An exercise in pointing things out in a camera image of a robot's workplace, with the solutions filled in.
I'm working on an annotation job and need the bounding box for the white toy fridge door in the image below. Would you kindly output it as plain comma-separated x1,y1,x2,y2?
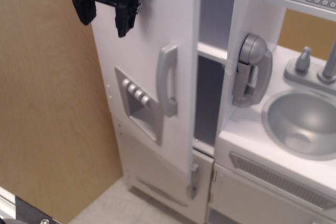
92,0,201,185

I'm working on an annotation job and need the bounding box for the white toy fridge cabinet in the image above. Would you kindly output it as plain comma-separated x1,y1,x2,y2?
193,0,270,157

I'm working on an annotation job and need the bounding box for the grey ice dispenser panel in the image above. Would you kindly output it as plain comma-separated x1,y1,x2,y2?
115,67,164,146

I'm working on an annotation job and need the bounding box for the plywood board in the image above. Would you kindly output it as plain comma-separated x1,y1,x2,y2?
1,0,122,223

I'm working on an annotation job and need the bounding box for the grey toy telephone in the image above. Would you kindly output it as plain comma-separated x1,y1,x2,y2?
232,34,272,108

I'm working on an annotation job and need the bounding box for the white freezer door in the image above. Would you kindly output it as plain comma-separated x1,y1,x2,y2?
113,117,214,223

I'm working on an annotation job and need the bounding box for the grey toy faucet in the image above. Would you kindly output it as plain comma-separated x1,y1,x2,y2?
284,41,335,95

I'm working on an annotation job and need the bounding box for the grey toy sink basin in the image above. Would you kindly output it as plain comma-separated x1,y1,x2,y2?
261,90,335,161

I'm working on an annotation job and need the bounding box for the white toy counter unit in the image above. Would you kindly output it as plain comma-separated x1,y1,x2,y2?
207,46,335,223

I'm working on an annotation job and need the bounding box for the grey oven vent panel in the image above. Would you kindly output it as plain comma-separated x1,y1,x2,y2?
229,152,335,210

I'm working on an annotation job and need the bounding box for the grey fridge door handle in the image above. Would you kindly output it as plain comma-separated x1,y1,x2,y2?
156,44,177,118

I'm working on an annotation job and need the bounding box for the grey freezer door handle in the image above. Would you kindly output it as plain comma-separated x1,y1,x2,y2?
186,163,199,200

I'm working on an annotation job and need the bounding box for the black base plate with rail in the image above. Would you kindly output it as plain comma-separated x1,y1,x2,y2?
1,187,60,224

